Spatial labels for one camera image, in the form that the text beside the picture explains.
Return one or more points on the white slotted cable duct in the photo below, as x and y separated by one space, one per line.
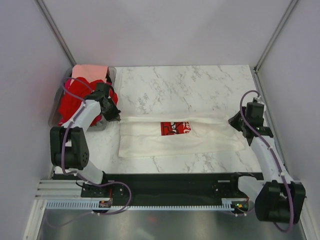
99 205

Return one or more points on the right aluminium frame post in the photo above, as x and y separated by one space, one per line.
275 35

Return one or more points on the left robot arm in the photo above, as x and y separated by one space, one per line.
68 145

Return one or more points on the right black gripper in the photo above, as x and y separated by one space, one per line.
233 121

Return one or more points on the left aluminium frame post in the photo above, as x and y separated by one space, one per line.
44 10

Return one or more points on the white Coca-Cola t-shirt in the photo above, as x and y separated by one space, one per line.
174 134

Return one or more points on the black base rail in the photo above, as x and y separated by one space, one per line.
169 188

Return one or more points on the pink t-shirt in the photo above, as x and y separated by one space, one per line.
90 72

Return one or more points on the aluminium frame post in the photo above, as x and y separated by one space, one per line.
275 35
44 10

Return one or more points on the red t-shirt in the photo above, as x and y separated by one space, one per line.
70 104

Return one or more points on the grey plastic bin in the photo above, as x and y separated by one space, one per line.
55 116

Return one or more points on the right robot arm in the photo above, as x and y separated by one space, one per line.
277 197

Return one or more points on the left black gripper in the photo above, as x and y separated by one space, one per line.
114 115

